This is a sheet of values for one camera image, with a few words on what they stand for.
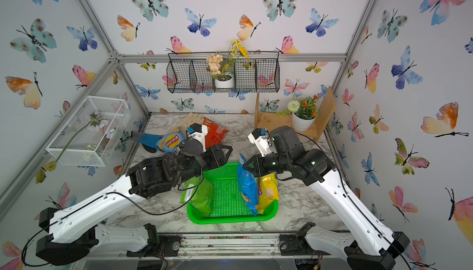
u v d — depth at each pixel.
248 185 0.69
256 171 0.54
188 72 0.98
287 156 0.47
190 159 0.42
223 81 0.91
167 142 0.98
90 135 0.74
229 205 0.84
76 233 0.39
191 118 1.18
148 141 1.09
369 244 0.37
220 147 0.55
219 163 0.53
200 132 0.55
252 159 0.60
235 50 0.83
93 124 0.74
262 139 0.58
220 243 0.76
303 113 0.95
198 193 0.71
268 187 0.72
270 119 1.08
